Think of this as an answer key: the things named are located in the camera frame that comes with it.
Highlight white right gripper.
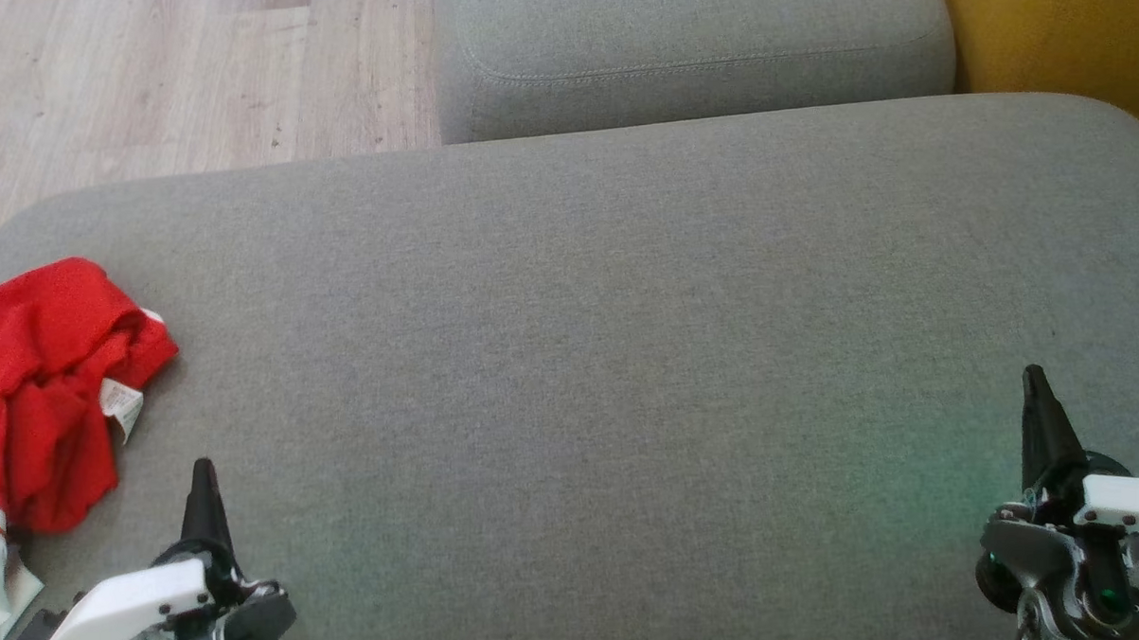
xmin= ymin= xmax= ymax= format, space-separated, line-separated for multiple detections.
xmin=970 ymin=362 xmax=1139 ymax=640

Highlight red white basketball jersey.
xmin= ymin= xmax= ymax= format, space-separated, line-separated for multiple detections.
xmin=0 ymin=368 xmax=155 ymax=640

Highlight yellow sofa back cushion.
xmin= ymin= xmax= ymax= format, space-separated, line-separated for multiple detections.
xmin=931 ymin=0 xmax=1139 ymax=151

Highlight large grey sofa seat cushion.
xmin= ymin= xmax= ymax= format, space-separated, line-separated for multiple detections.
xmin=0 ymin=87 xmax=1139 ymax=640

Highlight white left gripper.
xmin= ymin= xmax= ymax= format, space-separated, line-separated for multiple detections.
xmin=25 ymin=454 xmax=298 ymax=640

